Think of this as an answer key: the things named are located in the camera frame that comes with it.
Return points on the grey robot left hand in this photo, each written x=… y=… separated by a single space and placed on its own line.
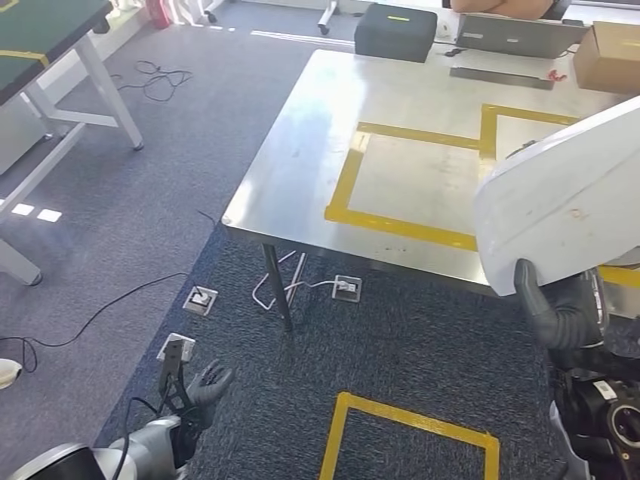
x=207 y=394

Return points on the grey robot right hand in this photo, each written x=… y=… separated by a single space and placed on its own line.
x=575 y=324

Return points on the white plastic shell part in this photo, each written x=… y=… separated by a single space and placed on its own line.
x=560 y=199

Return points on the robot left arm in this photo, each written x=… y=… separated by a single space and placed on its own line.
x=150 y=450

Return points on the stainless steel workbench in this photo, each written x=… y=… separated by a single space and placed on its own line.
x=310 y=166

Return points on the metal floor socket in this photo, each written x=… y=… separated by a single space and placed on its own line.
x=190 y=346
x=200 y=301
x=347 y=289

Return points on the small red item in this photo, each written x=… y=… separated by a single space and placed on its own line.
x=555 y=76

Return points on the white rounded object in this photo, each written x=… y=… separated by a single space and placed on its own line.
x=9 y=374

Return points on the brown cardboard box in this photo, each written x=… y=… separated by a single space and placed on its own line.
x=610 y=63

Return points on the grey flat bar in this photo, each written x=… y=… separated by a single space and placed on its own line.
x=500 y=78

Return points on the grey laptop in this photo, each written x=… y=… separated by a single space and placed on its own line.
x=520 y=36

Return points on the person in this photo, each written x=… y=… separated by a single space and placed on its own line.
x=500 y=8

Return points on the black carrying case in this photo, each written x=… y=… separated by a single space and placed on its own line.
x=395 y=36

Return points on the red fire extinguisher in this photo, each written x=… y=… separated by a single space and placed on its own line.
x=158 y=13

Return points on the white desk green top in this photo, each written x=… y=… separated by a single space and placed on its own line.
x=45 y=33

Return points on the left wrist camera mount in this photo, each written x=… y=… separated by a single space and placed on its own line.
x=172 y=371

